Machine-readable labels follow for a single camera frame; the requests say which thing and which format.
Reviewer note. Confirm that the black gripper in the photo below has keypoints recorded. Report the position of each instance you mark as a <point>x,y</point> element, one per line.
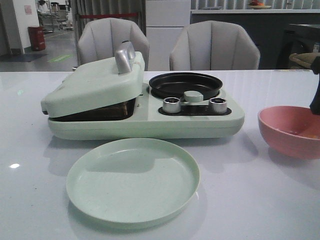
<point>315,104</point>

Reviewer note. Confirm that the pink plastic bowl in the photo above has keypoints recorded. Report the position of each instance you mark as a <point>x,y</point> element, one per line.
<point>291,130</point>

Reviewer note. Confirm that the breakfast maker hinged lid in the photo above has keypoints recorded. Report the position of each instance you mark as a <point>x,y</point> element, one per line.
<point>98,84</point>

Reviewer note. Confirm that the bread slice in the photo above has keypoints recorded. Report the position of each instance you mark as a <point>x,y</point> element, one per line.
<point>115,112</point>

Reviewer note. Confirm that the mint green breakfast maker base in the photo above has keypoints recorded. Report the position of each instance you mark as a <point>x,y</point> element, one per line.
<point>147,122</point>

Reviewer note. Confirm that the olive cushion seat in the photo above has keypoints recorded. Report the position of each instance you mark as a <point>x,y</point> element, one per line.
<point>303,59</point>

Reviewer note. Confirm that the dark washing machine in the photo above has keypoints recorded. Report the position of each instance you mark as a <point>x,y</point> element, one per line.
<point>299,39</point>

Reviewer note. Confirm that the right silver control knob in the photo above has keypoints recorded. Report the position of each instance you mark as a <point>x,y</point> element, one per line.
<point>218,105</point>

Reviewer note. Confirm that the silver control knob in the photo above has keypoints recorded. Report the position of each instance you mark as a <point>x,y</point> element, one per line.
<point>171,105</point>
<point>218,105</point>

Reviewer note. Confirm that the fruit plate on counter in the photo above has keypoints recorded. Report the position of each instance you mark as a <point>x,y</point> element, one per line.
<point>257,5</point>

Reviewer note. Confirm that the right beige upholstered chair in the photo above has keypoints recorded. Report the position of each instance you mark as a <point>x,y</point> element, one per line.
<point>214,45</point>

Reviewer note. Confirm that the beige upholstered chair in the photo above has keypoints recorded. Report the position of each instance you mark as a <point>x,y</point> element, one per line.
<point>214,45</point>
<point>100,39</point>

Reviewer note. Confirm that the black round frying pan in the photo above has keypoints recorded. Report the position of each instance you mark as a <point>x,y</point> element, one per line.
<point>174,84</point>

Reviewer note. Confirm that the left silver control knob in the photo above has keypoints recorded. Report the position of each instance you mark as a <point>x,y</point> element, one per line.
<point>171,105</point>

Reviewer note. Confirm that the white refrigerator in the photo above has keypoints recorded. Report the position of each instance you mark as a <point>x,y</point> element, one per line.
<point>164,21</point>

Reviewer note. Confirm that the mint green round plate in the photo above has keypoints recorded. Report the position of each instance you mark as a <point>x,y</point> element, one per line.
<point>133,183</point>

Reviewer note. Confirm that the left beige upholstered chair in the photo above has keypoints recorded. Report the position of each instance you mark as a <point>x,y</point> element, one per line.
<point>100,39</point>

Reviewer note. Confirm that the red barrier belt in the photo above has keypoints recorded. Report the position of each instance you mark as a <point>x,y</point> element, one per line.
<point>103,16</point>

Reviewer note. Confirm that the red trash bin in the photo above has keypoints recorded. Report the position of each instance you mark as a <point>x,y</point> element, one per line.
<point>36,38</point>

